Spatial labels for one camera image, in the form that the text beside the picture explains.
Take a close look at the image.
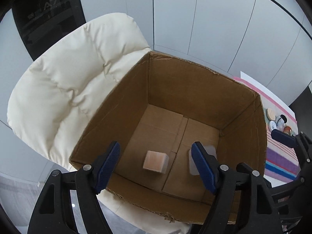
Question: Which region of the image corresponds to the translucent white container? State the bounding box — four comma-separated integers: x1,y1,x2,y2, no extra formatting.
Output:
188,145,217,176

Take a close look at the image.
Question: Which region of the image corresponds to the small peach cube box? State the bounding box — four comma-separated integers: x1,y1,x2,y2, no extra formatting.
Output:
143,151,169,174

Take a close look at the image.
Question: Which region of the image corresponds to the peach makeup sponge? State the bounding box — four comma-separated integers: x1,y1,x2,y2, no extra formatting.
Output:
265,108,276,121

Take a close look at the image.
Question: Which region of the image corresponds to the striped colourful cloth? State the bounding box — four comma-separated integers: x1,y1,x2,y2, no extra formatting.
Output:
234,72,300,187

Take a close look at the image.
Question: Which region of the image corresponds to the cream padded chair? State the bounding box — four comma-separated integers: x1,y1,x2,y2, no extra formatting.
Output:
6,12,192,234

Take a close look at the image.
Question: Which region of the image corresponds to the brown cardboard box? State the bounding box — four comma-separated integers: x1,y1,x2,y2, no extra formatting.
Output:
69,57,267,224

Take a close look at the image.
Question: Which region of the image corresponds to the black glass cabinet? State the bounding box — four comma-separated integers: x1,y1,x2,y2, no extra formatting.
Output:
12,0,86,60

